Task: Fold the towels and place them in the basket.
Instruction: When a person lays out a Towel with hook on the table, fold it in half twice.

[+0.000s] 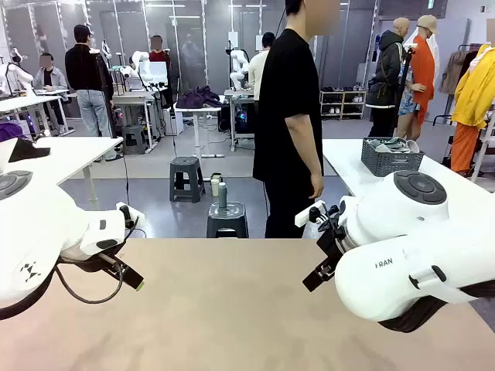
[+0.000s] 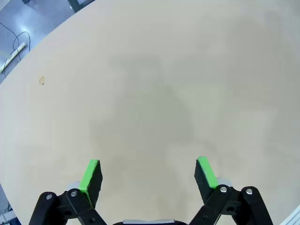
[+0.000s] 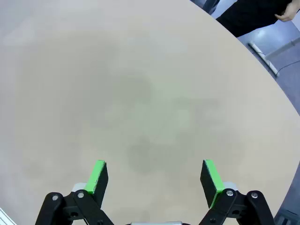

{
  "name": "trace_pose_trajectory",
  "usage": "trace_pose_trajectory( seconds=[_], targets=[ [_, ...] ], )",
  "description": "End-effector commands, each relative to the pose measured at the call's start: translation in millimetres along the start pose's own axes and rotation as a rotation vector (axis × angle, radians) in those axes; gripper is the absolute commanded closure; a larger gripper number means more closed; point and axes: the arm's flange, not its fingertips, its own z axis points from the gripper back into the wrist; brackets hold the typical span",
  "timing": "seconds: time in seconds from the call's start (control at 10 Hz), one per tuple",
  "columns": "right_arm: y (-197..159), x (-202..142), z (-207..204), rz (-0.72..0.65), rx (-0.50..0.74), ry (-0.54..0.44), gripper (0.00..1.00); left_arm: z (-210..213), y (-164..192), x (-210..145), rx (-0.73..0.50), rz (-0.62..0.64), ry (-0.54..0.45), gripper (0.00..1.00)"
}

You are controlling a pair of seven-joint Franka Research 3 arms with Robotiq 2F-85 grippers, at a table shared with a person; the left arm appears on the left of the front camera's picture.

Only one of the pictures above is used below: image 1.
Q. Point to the grey bottle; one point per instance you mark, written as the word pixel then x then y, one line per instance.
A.
pixel 222 195

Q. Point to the purple cloth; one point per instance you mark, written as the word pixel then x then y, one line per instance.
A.
pixel 9 131

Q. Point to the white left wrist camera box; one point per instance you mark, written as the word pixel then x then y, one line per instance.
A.
pixel 135 216

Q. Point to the person in cream sweater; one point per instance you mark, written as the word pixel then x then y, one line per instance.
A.
pixel 257 73

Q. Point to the metal robot table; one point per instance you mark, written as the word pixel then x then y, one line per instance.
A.
pixel 237 94

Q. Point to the orange trousers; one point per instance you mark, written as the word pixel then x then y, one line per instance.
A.
pixel 464 148

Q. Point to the brown coat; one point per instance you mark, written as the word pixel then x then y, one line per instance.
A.
pixel 454 71

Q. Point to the person in red shirt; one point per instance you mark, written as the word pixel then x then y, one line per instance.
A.
pixel 158 56

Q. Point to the seated person grey jacket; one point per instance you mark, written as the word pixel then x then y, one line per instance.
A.
pixel 50 79

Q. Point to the black tripod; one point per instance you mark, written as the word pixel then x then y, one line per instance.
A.
pixel 406 69
pixel 110 116

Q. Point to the white monitor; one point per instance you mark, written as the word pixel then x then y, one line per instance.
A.
pixel 158 73

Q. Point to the low dark plastic stool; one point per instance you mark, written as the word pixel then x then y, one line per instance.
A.
pixel 228 228

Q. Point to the long white desk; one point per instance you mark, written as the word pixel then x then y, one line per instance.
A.
pixel 23 101

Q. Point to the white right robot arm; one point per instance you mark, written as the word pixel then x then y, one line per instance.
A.
pixel 386 270

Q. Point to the grey desk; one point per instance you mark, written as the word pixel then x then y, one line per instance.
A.
pixel 131 98

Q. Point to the grey green towel pile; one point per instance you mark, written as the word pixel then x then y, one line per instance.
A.
pixel 386 145

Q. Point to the mannequin in orange top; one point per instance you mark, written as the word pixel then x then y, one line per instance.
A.
pixel 423 69

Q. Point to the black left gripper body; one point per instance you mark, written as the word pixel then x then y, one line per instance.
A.
pixel 93 266

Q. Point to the person's right forearm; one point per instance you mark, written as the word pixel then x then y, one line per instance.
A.
pixel 305 152

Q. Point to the grey plastic basket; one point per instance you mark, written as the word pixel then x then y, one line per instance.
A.
pixel 390 162

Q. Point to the person's right hand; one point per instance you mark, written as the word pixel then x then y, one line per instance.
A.
pixel 317 185

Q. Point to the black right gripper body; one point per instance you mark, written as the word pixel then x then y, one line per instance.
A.
pixel 333 241

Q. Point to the white cup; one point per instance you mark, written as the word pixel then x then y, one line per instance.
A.
pixel 215 188

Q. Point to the person in black t-shirt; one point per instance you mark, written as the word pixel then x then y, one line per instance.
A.
pixel 286 77

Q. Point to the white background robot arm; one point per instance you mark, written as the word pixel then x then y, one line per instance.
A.
pixel 138 60
pixel 236 73
pixel 17 73

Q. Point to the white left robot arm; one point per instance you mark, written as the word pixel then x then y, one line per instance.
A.
pixel 38 224

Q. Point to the wooden shoe shelf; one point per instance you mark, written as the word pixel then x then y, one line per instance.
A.
pixel 342 103

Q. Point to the man in black sweater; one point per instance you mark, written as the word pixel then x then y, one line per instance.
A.
pixel 85 73

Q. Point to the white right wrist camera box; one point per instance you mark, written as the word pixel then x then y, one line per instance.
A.
pixel 305 216

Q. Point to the small grey stool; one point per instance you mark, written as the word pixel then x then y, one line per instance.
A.
pixel 134 139

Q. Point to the mannequin in dark jacket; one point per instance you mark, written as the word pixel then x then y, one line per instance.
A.
pixel 388 69

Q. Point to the white standing desk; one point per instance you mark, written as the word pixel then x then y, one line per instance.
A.
pixel 197 112

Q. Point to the white computer tower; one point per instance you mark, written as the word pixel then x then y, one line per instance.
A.
pixel 176 121

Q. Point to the purple clothes pile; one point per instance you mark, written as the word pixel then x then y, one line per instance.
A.
pixel 199 98

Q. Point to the dark flask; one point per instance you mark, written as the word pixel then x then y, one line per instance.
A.
pixel 218 177

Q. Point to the yellow jacket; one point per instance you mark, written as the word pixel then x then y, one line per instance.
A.
pixel 475 92

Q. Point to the black cap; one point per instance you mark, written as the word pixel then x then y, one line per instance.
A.
pixel 27 151

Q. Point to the white work table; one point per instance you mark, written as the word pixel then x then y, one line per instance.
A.
pixel 340 158
pixel 77 150

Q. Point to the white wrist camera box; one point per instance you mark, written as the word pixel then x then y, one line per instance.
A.
pixel 305 216
pixel 135 216

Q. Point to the tall grey plastic stool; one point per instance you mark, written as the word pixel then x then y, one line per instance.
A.
pixel 187 166

